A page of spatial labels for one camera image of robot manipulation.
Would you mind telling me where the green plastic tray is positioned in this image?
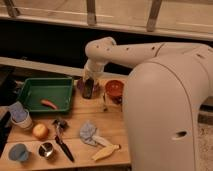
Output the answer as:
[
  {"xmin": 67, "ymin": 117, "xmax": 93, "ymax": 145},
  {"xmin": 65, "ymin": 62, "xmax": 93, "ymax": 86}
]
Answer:
[{"xmin": 17, "ymin": 77, "xmax": 74, "ymax": 114}]

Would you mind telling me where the yellow banana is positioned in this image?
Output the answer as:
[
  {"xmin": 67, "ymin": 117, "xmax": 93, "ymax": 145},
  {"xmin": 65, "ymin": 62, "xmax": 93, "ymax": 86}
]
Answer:
[{"xmin": 92, "ymin": 145, "xmax": 121, "ymax": 161}]

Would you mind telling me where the dark rectangular eraser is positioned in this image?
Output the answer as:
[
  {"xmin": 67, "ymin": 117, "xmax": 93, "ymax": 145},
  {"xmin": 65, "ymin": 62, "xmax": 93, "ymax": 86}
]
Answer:
[{"xmin": 82, "ymin": 78, "xmax": 94, "ymax": 99}]

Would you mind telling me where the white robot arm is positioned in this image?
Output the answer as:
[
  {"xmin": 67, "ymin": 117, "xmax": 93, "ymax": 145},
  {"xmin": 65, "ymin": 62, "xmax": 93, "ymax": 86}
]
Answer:
[{"xmin": 84, "ymin": 37, "xmax": 213, "ymax": 171}]

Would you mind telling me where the red yellow apple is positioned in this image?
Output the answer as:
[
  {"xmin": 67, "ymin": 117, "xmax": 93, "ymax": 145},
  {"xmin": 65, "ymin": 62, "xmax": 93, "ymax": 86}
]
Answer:
[{"xmin": 32, "ymin": 123, "xmax": 49, "ymax": 139}]

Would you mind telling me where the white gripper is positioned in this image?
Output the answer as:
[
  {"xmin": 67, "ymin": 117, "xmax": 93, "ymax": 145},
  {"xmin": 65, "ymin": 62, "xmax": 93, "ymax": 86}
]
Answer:
[{"xmin": 83, "ymin": 59, "xmax": 103, "ymax": 83}]

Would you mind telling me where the white cup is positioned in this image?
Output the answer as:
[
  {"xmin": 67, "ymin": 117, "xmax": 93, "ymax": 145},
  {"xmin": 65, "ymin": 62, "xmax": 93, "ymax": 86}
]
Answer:
[{"xmin": 11, "ymin": 111, "xmax": 33, "ymax": 130}]

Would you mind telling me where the orange bowl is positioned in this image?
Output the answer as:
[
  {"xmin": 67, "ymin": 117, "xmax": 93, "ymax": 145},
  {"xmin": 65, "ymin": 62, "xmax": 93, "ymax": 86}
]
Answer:
[{"xmin": 105, "ymin": 80, "xmax": 124, "ymax": 98}]

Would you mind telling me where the black handled knife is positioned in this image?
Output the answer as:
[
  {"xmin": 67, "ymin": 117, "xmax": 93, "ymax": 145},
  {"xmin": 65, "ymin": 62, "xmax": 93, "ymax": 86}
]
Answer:
[{"xmin": 55, "ymin": 126, "xmax": 75, "ymax": 162}]

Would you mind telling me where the small metal cup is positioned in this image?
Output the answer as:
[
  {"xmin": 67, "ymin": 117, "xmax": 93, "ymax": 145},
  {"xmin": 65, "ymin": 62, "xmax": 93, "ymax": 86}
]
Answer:
[{"xmin": 38, "ymin": 142, "xmax": 54, "ymax": 159}]

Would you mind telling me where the blue crumpled cloth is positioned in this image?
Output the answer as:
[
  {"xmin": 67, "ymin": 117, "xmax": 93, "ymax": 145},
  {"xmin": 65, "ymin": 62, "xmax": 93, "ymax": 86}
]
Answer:
[{"xmin": 79, "ymin": 121, "xmax": 97, "ymax": 146}]

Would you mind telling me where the brown pine cone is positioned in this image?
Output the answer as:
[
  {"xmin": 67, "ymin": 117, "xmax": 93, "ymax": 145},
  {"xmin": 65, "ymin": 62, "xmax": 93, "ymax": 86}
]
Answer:
[{"xmin": 112, "ymin": 97, "xmax": 122, "ymax": 105}]

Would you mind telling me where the dark small toy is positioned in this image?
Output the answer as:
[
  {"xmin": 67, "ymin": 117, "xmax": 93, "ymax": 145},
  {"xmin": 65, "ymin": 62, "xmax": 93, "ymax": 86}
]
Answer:
[{"xmin": 53, "ymin": 118, "xmax": 68, "ymax": 130}]

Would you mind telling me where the blue cloth in cup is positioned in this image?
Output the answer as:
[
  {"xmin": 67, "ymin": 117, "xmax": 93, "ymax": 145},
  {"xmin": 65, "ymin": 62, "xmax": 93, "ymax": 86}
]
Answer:
[{"xmin": 8, "ymin": 101, "xmax": 27, "ymax": 122}]

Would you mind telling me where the orange carrot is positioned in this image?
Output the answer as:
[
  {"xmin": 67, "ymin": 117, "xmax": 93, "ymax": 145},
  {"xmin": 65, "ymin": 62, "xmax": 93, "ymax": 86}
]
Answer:
[{"xmin": 41, "ymin": 99, "xmax": 58, "ymax": 110}]

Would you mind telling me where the blue cup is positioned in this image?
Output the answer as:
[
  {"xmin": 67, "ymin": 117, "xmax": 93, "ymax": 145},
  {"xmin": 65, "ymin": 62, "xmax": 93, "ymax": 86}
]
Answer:
[{"xmin": 8, "ymin": 143, "xmax": 30, "ymax": 162}]

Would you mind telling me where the purple bowl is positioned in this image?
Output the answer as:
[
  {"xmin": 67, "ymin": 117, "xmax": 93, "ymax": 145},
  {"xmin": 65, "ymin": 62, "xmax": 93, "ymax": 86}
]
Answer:
[{"xmin": 77, "ymin": 79, "xmax": 100, "ymax": 98}]

